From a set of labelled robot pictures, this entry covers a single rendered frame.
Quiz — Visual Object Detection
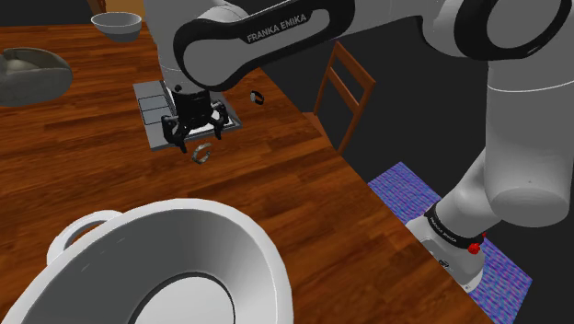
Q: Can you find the grey flat tablet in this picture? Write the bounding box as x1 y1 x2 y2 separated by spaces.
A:
132 80 244 152

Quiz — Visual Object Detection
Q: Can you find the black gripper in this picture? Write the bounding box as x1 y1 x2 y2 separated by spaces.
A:
160 88 228 155

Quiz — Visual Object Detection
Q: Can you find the wooden chair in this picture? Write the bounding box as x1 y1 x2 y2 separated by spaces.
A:
303 40 377 156

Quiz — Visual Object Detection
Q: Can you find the blue patterned robot stand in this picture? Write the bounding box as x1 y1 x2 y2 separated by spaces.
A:
367 161 534 324

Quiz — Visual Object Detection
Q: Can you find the large white mug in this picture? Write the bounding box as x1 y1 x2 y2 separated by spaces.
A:
0 198 295 324

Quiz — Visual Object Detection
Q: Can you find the small white bowl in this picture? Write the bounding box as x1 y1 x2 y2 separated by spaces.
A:
90 11 144 44

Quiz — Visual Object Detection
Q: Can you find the wooden table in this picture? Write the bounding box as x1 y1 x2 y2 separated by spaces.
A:
0 22 495 324

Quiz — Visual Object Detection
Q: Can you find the grey dish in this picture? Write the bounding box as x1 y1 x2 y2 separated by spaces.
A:
0 46 75 109

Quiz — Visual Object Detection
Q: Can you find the silver bracelet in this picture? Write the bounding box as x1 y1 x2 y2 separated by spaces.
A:
190 143 213 166

